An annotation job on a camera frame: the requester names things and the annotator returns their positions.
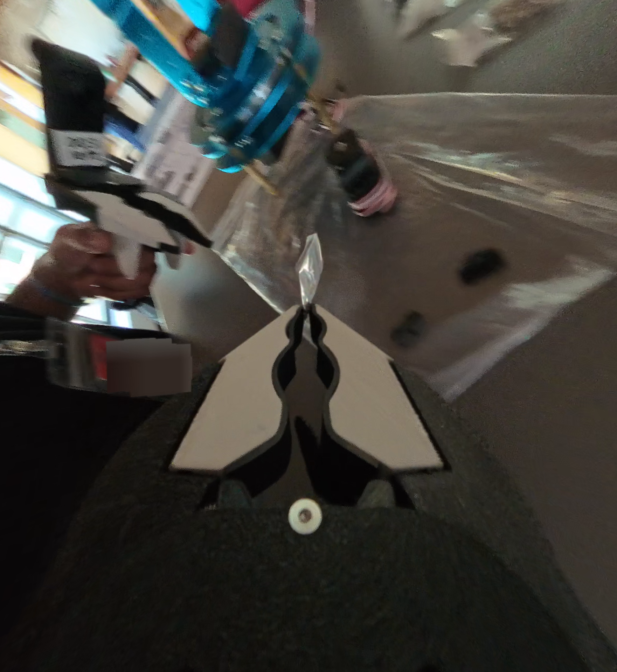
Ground small black plastic part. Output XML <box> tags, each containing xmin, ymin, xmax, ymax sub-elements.
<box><xmin>458</xmin><ymin>248</ymin><xmax>505</xmax><ymax>286</ymax></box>

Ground clear packaged tool box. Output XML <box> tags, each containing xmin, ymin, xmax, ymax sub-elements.
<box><xmin>46</xmin><ymin>317</ymin><xmax>183</xmax><ymax>390</ymax></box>

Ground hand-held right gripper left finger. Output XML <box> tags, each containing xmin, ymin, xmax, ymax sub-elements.
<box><xmin>169</xmin><ymin>306</ymin><xmax>307</xmax><ymax>476</ymax></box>

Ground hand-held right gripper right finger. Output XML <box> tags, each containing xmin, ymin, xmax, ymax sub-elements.
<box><xmin>308</xmin><ymin>307</ymin><xmax>446</xmax><ymax>473</ymax></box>

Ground blue toy robot arm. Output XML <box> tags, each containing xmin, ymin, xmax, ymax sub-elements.
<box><xmin>90</xmin><ymin>0</ymin><xmax>323</xmax><ymax>196</ymax></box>

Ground black servo motor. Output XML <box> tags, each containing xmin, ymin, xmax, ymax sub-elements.
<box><xmin>323</xmin><ymin>128</ymin><xmax>400</xmax><ymax>218</ymax></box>

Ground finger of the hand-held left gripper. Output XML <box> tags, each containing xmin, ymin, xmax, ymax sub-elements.
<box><xmin>139</xmin><ymin>191</ymin><xmax>214</xmax><ymax>249</ymax></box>
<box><xmin>71</xmin><ymin>188</ymin><xmax>183</xmax><ymax>250</ymax></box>

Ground grey desk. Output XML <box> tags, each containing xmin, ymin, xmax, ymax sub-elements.
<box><xmin>151</xmin><ymin>0</ymin><xmax>617</xmax><ymax>672</ymax></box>

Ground large clear plastic bag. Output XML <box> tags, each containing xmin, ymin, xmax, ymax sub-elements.
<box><xmin>211</xmin><ymin>92</ymin><xmax>617</xmax><ymax>404</ymax></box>

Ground person's left hand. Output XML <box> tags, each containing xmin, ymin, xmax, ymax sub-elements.
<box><xmin>27</xmin><ymin>223</ymin><xmax>198</xmax><ymax>312</ymax></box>

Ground small clear zip bag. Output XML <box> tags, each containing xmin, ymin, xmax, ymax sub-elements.
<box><xmin>295</xmin><ymin>233</ymin><xmax>326</xmax><ymax>312</ymax></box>

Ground robot assembly manual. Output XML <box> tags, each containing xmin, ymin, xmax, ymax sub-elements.
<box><xmin>131</xmin><ymin>123</ymin><xmax>216</xmax><ymax>209</ymax></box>

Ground scattered small parts bags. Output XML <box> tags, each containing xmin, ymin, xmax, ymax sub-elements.
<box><xmin>398</xmin><ymin>0</ymin><xmax>551</xmax><ymax>70</ymax></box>

